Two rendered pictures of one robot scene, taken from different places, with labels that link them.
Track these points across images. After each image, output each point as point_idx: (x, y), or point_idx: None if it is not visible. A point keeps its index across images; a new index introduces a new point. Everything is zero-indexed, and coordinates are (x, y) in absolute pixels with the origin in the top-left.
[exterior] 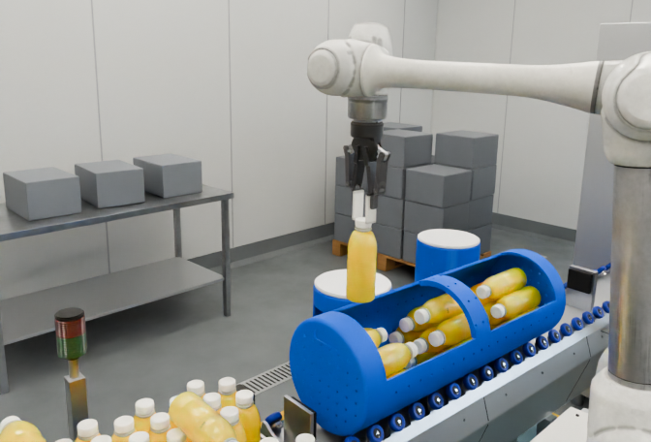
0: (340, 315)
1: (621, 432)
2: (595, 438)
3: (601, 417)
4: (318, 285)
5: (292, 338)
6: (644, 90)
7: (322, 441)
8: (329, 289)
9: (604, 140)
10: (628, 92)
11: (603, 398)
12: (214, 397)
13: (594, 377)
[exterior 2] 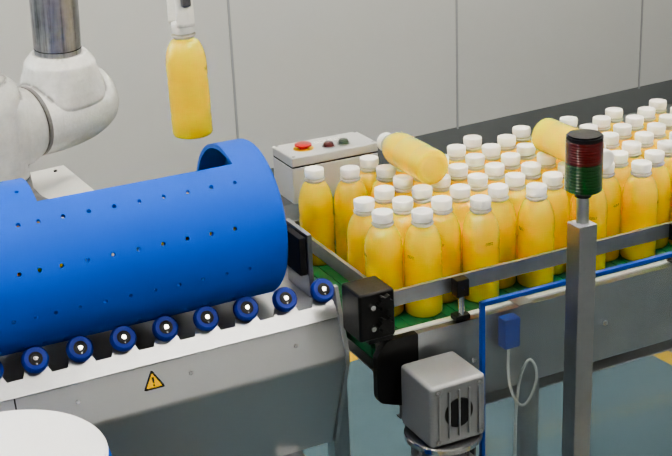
0: (226, 145)
1: (101, 70)
2: (108, 88)
3: (100, 74)
4: (101, 455)
5: (283, 208)
6: None
7: (266, 294)
8: (84, 438)
9: None
10: None
11: (95, 62)
12: (399, 198)
13: (77, 67)
